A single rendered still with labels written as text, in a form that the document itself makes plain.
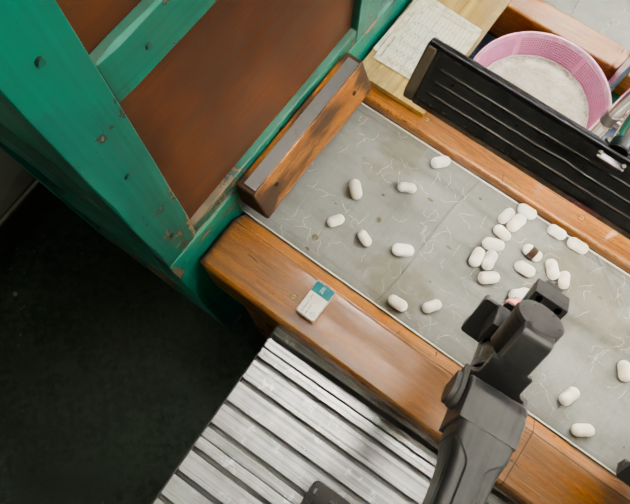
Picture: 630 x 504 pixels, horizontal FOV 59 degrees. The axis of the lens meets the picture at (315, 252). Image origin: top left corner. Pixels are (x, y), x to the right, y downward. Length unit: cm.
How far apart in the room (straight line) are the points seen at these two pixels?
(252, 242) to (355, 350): 25
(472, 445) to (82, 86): 49
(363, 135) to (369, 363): 41
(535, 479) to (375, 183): 54
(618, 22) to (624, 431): 77
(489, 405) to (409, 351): 29
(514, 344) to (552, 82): 66
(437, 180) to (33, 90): 73
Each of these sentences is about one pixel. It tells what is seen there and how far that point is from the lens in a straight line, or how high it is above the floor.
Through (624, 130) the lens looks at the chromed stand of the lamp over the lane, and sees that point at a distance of 70.
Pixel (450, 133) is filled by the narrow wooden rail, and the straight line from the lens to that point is 104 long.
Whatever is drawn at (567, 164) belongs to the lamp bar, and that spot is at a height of 108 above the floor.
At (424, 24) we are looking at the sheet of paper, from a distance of 113.
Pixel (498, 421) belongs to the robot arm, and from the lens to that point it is 64.
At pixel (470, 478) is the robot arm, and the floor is 107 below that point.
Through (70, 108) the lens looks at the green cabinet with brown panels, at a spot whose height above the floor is 126.
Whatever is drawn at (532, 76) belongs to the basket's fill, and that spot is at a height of 73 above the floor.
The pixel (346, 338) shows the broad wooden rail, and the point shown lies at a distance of 90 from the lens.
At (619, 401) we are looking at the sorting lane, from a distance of 104.
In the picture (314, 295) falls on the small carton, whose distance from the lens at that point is 89.
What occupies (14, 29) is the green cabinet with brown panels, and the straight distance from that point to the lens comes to 43.
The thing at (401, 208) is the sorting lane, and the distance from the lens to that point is 99.
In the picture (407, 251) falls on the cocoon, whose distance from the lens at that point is 94.
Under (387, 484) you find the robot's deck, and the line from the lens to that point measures 102.
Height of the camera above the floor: 165
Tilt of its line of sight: 74 degrees down
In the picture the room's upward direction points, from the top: 3 degrees clockwise
